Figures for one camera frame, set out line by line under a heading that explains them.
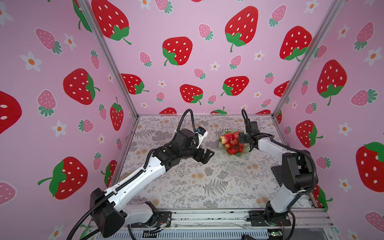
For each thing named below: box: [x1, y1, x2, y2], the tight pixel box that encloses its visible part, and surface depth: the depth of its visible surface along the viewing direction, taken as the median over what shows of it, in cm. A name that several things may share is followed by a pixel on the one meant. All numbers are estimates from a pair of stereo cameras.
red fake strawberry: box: [225, 130, 234, 143], surface depth 101 cm
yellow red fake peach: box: [219, 135, 227, 145], surface depth 97 cm
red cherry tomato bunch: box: [225, 138, 245, 155], surface depth 97 cm
